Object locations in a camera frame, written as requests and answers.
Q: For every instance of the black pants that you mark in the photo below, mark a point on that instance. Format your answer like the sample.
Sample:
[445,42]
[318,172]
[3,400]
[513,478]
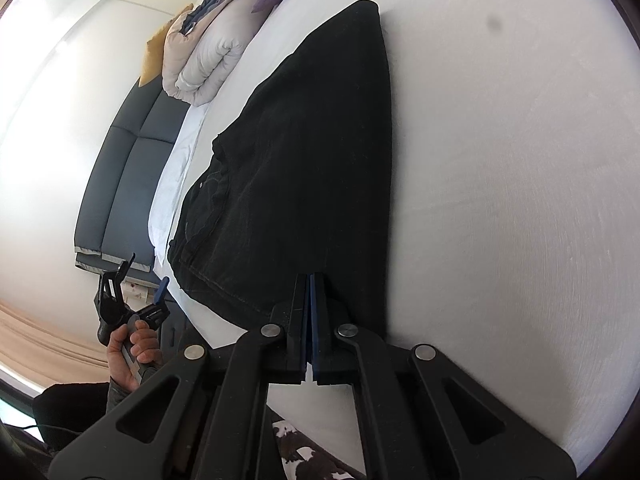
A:
[300,160]

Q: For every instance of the grey padded headboard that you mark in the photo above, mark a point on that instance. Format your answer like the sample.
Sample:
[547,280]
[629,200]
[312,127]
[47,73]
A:
[130,175]

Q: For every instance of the beige curtain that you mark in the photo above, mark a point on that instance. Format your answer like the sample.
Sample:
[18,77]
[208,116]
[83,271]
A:
[40,340]

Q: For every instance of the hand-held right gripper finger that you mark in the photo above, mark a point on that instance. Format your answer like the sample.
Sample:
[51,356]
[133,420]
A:
[316,315]
[306,315]

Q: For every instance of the white pillow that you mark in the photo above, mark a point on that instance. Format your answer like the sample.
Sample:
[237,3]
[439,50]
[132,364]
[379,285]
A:
[170,195]

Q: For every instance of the white bed mattress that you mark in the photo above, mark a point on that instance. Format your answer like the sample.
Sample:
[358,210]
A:
[500,160]

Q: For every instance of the person's dark trouser leg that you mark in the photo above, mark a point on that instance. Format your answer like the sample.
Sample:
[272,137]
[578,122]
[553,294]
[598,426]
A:
[70,415]

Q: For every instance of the folded blue-grey blanket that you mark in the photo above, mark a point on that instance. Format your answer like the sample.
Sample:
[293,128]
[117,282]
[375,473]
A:
[210,2]

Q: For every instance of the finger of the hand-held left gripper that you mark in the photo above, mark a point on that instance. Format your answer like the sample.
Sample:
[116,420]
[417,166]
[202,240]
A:
[112,285]
[162,291]

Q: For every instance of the person's left hand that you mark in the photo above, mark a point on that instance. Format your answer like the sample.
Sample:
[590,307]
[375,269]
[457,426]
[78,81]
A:
[135,355]

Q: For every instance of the cow print rug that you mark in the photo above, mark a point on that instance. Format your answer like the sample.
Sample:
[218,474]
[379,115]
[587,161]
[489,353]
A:
[300,455]

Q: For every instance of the yellow pillow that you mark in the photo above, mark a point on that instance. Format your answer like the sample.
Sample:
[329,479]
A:
[152,55]

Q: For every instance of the folded beige duvet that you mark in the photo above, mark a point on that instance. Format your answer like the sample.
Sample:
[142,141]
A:
[210,60]

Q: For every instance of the person's left forearm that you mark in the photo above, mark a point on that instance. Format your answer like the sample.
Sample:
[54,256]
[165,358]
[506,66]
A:
[121,397]

